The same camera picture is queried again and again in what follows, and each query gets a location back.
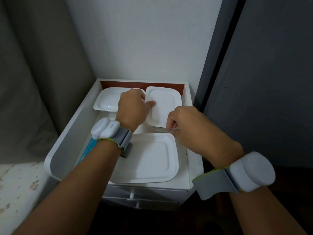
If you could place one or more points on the white tracker on grey wristband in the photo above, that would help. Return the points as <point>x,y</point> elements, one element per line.
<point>107,129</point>
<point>247,172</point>

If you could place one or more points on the person's left forearm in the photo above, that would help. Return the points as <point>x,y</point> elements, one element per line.
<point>75,190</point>

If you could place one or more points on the person's right fingers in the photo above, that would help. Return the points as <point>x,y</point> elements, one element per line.
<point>171,121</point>

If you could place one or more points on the grey wardrobe door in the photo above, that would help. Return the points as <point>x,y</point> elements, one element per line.
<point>264,83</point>

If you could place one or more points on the large container with white lid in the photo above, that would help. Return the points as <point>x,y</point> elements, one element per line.
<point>151,159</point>

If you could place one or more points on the white drawer cabinet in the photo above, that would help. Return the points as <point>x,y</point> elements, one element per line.
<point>156,197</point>

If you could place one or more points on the grey curtain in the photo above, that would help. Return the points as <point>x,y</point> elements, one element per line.
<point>36,70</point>

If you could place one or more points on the small clear container white lid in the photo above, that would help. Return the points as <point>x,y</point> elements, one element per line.
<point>163,102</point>

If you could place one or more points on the person's left hand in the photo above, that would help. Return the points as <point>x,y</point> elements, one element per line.
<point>130,108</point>

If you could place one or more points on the person's right hand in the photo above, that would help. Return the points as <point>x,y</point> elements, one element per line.
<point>200,134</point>

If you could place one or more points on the blue packet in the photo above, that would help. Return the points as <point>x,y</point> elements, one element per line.
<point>88,148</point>

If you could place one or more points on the flat container with white lid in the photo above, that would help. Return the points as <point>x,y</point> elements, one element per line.
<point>107,99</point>

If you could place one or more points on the white open drawer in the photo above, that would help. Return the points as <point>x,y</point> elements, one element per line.
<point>71,144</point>

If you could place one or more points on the person's right forearm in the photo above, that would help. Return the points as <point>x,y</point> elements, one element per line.
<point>261,212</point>

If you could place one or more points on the person's left thumb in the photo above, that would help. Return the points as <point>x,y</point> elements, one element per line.
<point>150,104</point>

